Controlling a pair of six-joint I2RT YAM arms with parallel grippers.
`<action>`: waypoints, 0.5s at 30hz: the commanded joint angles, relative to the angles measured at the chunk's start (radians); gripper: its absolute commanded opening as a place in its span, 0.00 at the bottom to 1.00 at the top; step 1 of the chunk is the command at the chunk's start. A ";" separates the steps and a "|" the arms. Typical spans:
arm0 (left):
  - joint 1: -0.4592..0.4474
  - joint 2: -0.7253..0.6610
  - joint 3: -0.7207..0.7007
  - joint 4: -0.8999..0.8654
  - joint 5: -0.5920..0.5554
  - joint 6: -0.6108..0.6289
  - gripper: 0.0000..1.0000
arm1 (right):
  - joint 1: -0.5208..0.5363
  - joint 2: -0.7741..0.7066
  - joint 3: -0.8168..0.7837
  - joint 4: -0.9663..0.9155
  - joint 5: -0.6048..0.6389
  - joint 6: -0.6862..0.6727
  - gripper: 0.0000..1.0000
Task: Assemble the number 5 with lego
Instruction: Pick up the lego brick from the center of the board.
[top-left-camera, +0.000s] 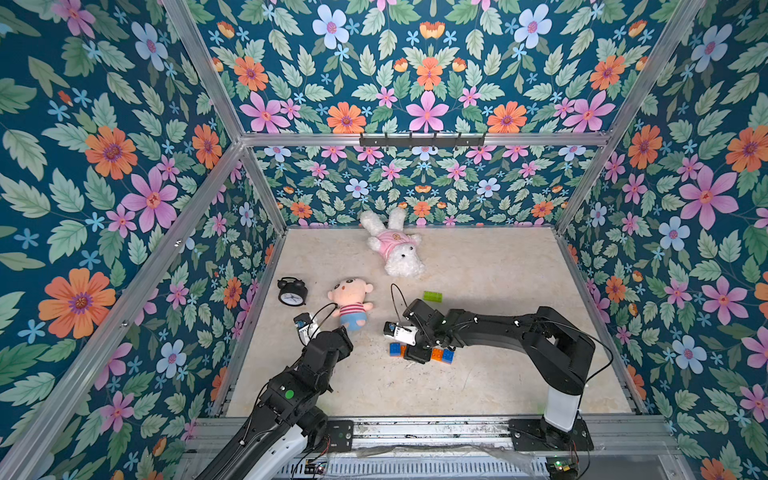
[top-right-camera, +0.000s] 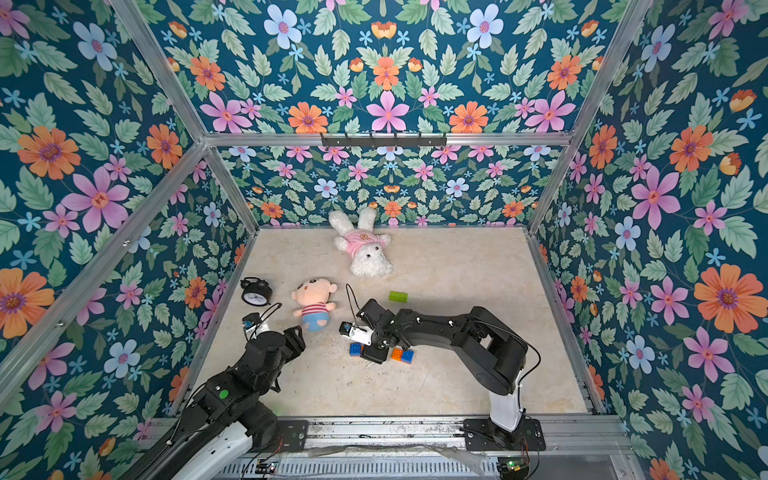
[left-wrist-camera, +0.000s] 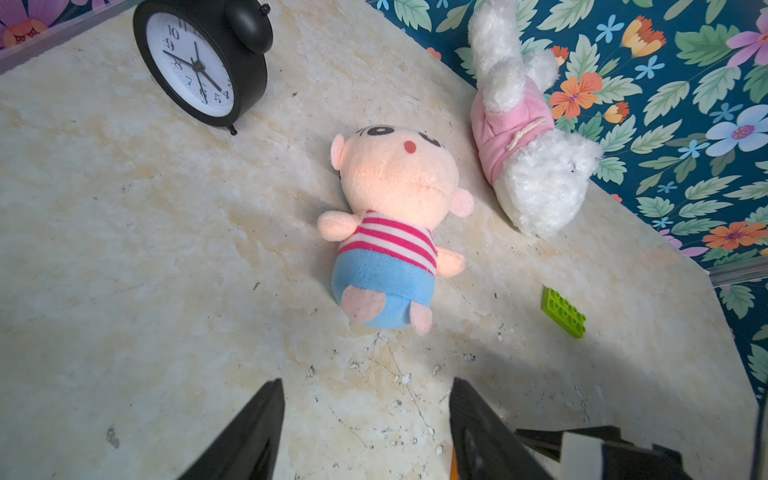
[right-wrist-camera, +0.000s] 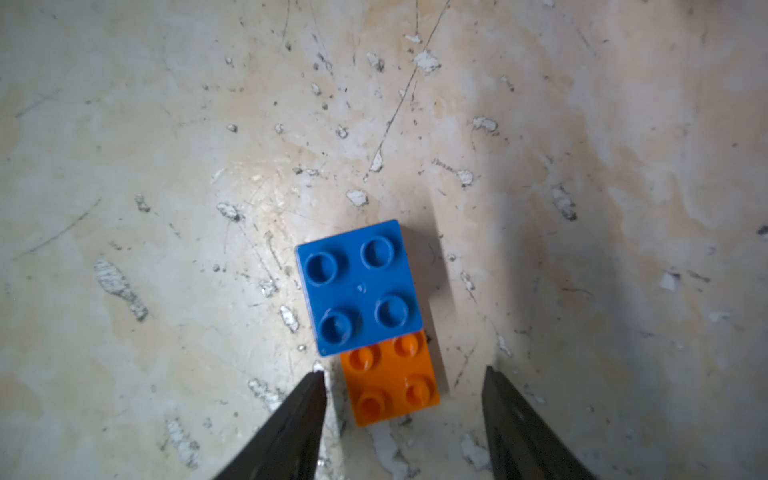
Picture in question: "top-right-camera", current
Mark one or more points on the white plush bunny pink shirt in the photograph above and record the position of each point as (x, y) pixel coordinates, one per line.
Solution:
(365, 248)

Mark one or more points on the small controller board with wires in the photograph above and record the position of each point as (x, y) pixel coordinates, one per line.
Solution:
(265, 468)

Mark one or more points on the black alarm clock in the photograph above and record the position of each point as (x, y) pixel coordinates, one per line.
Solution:
(256, 291)

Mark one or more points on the black wall hook bar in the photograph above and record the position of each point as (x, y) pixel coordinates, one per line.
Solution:
(371, 140)

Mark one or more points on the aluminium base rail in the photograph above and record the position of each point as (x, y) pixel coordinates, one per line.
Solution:
(579, 446)

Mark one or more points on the green lego brick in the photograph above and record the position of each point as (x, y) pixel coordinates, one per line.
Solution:
(400, 297)

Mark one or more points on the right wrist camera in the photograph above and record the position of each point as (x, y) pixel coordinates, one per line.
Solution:
(357, 334)

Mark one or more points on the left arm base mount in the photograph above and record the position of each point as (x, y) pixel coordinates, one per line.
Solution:
(283, 435)

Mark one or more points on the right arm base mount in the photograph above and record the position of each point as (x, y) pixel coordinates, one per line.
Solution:
(483, 435)

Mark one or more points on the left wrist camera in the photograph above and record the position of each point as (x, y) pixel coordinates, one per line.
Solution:
(253, 324)

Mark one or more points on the blue lego brick square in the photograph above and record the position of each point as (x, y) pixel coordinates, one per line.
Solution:
(407, 356)

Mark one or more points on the pink plush doll striped shirt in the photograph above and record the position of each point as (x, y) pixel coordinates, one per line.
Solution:
(315, 306)

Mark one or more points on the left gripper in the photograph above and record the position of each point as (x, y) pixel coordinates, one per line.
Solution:
(293, 342)

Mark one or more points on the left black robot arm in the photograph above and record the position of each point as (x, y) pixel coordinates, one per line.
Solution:
(225, 418)

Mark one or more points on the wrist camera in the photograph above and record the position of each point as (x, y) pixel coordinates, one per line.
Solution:
(357, 334)
(253, 324)

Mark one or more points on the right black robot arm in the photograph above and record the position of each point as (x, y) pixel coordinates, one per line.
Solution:
(493, 353)

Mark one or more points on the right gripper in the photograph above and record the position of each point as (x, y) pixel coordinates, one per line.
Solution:
(377, 335)

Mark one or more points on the green circuit board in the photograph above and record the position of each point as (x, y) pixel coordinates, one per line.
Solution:
(513, 468)

